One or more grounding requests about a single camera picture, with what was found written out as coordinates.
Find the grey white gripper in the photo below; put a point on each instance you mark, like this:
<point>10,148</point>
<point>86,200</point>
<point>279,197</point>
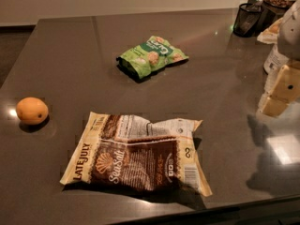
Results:
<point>291,37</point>

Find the green rice chip bag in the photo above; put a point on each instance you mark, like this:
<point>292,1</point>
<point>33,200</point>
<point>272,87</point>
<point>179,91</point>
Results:
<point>154,54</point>

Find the brown Late July chip bag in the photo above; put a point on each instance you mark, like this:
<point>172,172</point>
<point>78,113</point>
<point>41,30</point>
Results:
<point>128,151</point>

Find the white label bottle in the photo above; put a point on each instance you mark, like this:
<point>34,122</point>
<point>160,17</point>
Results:
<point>274,60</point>

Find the black mesh pen cup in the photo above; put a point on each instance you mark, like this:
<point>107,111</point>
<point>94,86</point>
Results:
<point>246,19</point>

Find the orange round fruit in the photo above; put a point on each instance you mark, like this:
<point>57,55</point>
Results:
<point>32,110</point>

